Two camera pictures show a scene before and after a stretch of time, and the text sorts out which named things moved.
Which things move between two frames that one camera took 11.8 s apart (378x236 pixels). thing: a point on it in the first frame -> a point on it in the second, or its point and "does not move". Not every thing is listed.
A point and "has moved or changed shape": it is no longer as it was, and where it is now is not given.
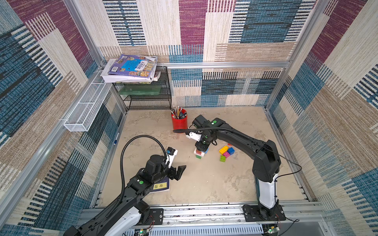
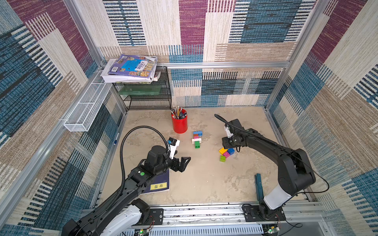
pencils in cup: (176, 113) does not move
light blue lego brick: (205, 152) has moved or changed shape
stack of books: (130, 69) does not move
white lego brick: (195, 152) has moved or changed shape
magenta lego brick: (226, 154) does not move
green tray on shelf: (140, 90) does not move
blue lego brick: (231, 151) does not move
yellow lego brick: (223, 149) does not move
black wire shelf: (156, 96) does not move
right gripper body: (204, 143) -> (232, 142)
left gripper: (178, 173) -> (182, 166)
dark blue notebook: (162, 185) does not move
